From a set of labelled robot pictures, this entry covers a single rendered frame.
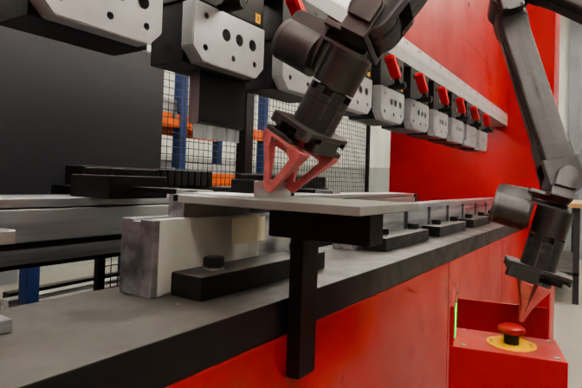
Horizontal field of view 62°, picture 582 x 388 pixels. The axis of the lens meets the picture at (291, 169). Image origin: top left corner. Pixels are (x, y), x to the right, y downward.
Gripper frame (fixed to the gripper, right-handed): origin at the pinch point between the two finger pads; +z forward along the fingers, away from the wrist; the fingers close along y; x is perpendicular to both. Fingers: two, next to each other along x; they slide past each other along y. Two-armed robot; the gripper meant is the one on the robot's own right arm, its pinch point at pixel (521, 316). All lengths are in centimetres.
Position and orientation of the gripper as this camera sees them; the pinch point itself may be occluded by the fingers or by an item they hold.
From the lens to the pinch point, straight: 96.1
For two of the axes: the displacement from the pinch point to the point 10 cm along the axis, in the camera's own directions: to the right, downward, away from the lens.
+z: -2.6, 9.6, 0.7
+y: -9.0, -2.7, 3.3
